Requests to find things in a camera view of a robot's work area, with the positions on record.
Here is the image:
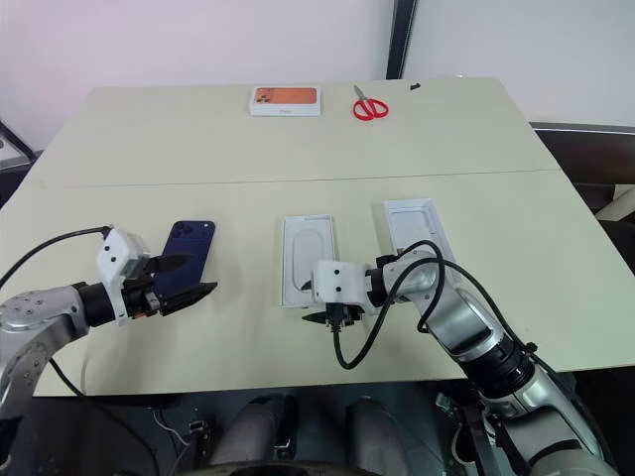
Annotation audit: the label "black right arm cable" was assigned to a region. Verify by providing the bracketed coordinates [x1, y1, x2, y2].
[328, 239, 540, 371]

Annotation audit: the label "red handled scissors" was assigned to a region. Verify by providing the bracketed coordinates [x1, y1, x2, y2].
[351, 84, 390, 122]

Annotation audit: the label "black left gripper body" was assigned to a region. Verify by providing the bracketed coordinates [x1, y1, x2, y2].
[121, 257, 168, 321]

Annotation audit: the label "dark blue smartphone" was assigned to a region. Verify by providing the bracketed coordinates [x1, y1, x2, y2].
[151, 219, 217, 298]

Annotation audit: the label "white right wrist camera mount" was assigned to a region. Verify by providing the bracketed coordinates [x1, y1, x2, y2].
[311, 259, 371, 316]

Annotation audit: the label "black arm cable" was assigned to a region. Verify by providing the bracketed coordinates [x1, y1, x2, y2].
[0, 225, 114, 292]
[328, 239, 540, 371]

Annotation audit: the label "dark rounded shape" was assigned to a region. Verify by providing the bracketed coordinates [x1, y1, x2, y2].
[209, 393, 300, 468]

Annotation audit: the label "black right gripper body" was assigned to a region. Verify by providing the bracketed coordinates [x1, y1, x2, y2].
[324, 302, 365, 330]

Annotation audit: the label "black furniture top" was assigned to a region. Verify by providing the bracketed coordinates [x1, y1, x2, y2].
[529, 120, 635, 185]

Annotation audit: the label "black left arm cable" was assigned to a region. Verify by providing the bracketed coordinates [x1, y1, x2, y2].
[0, 225, 114, 292]

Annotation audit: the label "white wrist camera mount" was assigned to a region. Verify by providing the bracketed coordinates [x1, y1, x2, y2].
[94, 227, 153, 328]
[311, 259, 371, 316]

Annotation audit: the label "grey shelf edge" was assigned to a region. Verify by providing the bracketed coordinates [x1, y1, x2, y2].
[0, 118, 39, 173]

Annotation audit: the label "white phone box base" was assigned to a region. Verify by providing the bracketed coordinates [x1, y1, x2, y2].
[279, 213, 341, 310]

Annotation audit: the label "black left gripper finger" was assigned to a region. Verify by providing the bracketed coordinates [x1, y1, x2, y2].
[148, 253, 196, 274]
[159, 281, 219, 316]

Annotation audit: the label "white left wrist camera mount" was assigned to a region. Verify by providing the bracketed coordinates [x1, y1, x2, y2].
[94, 227, 153, 328]

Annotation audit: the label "white phone box lid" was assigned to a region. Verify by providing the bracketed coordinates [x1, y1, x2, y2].
[382, 197, 458, 280]

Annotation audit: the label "dark vertical frame post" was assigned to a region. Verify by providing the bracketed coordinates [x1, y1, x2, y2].
[386, 0, 421, 80]

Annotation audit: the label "white box with orange print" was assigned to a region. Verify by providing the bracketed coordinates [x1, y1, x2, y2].
[248, 84, 325, 118]

